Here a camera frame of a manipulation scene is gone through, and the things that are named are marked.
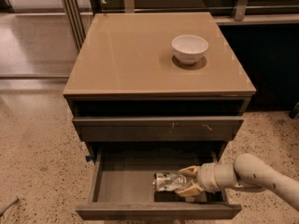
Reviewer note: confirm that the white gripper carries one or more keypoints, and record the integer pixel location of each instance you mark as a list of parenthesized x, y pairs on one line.
[(205, 176)]

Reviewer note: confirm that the crushed 7up can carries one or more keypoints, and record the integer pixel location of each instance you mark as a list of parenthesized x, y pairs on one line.
[(163, 181)]

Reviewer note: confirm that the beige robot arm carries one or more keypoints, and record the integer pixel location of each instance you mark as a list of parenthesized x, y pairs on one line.
[(246, 173)]

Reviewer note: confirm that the brown drawer cabinet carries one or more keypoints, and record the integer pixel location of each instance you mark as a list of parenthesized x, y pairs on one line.
[(126, 69)]

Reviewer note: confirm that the white ceramic bowl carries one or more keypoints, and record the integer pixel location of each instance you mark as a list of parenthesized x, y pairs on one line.
[(189, 49)]

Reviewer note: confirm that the metal railing frame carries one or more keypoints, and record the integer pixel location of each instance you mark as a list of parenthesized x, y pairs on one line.
[(228, 11)]

